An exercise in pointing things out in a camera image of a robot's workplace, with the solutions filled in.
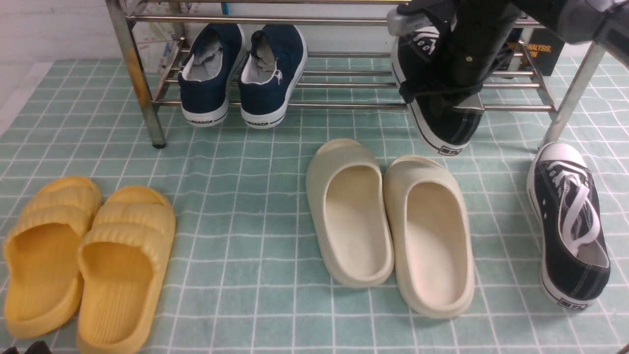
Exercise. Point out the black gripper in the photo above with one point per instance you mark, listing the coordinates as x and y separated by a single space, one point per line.
474 34

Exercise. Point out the green checked cloth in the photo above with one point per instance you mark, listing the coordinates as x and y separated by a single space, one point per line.
246 276

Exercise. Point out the left cream slipper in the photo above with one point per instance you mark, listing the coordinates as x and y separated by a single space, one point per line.
345 197

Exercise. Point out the black book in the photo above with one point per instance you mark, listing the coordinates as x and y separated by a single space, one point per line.
543 45

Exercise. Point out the right navy canvas shoe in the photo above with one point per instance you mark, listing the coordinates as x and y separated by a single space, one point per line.
276 62

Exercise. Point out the cream slipper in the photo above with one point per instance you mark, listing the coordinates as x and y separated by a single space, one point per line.
345 197
430 228

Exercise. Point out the right cream slipper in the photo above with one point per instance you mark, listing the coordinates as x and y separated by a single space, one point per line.
430 228

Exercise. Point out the navy canvas shoe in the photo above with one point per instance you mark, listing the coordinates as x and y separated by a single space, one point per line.
276 62
207 71

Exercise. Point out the left navy canvas shoe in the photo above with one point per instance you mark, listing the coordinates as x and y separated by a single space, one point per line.
207 71

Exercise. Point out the black canvas sneaker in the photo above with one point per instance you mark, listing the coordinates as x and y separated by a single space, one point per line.
447 130
575 264

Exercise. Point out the metal shoe rack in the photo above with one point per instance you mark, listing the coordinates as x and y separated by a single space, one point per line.
124 17

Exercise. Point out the map poster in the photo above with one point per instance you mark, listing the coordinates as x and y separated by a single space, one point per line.
154 40

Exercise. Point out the yellow slipper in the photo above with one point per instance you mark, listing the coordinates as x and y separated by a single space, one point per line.
45 285
123 260

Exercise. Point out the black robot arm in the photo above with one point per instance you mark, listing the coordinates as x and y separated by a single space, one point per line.
603 22

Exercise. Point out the left yellow slipper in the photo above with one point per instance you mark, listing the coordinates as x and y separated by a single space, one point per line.
45 285

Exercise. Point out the right yellow slipper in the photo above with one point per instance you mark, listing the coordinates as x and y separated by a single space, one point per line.
123 260

